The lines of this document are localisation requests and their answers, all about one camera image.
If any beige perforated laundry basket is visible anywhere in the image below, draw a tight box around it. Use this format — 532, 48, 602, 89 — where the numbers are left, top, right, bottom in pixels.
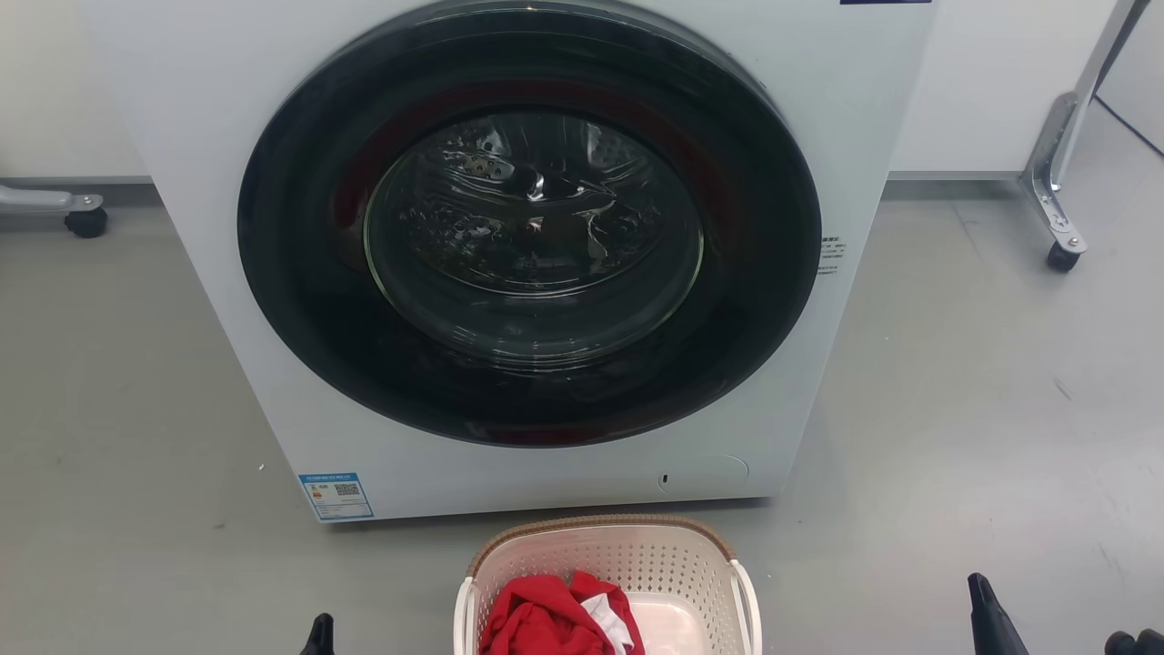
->
453, 514, 763, 655

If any blue energy label sticker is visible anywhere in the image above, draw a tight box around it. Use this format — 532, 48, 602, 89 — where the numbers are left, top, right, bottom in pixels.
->
298, 471, 376, 523

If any white front-load washing machine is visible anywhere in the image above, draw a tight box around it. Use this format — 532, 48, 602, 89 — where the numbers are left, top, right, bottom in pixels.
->
77, 0, 938, 524

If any red garment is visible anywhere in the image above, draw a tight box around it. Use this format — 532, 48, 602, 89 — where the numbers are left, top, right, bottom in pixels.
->
479, 569, 647, 655

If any white cloth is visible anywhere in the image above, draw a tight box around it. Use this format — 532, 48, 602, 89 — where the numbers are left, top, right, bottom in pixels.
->
580, 591, 636, 655

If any round washer filter cover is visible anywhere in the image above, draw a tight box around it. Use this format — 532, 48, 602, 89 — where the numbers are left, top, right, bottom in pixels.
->
657, 453, 750, 497

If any round black washing machine door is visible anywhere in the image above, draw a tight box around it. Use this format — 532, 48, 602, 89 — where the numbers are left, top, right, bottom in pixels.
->
236, 0, 824, 448

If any grey metal stand with caster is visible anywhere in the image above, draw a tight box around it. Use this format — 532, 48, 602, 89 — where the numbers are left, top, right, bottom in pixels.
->
1018, 0, 1151, 274

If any grey caster foot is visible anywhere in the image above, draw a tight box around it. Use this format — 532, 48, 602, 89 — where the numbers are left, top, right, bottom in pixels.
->
0, 184, 110, 239

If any thin black floor cable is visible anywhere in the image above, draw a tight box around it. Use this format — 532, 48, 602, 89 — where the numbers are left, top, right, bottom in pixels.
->
1094, 94, 1164, 156

